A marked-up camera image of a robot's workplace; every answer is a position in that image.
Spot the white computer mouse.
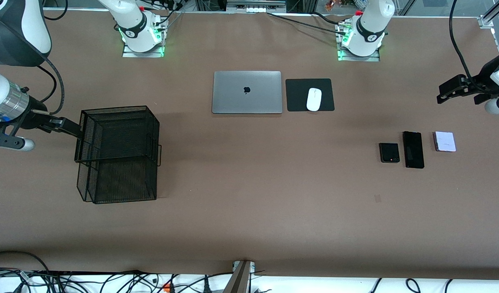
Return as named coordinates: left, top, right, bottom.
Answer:
left=306, top=87, right=322, bottom=112

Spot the black mouse pad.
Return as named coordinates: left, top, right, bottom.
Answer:
left=285, top=79, right=335, bottom=112

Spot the short black table cable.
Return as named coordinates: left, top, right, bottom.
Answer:
left=310, top=12, right=341, bottom=26

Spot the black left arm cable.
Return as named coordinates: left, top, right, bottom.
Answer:
left=449, top=0, right=488, bottom=92

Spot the long black table cable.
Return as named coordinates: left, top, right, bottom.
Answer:
left=267, top=12, right=347, bottom=33

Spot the black mesh two-tier tray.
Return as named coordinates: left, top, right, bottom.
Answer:
left=74, top=106, right=162, bottom=204

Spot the small black flip phone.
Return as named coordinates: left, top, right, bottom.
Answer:
left=379, top=142, right=400, bottom=164

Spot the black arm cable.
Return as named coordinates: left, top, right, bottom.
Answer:
left=449, top=0, right=488, bottom=92
left=36, top=55, right=65, bottom=115

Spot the lavender flip phone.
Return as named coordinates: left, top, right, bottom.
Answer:
left=434, top=131, right=457, bottom=153

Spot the black looped floor cable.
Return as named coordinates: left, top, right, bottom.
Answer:
left=0, top=251, right=50, bottom=274

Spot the long black slab phone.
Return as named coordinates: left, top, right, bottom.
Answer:
left=403, top=131, right=425, bottom=169

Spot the grey metal camera bracket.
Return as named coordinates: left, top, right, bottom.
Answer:
left=223, top=260, right=256, bottom=293

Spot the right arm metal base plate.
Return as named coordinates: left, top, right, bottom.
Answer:
left=122, top=41, right=165, bottom=58

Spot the silver closed laptop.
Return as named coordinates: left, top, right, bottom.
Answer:
left=212, top=71, right=283, bottom=114

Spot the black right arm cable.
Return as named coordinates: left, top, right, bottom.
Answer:
left=36, top=55, right=65, bottom=115

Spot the aluminium frame profile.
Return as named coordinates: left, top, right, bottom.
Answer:
left=479, top=0, right=499, bottom=29

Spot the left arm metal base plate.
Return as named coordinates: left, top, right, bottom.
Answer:
left=338, top=48, right=381, bottom=62

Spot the white power strip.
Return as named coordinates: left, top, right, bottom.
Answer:
left=227, top=0, right=286, bottom=13

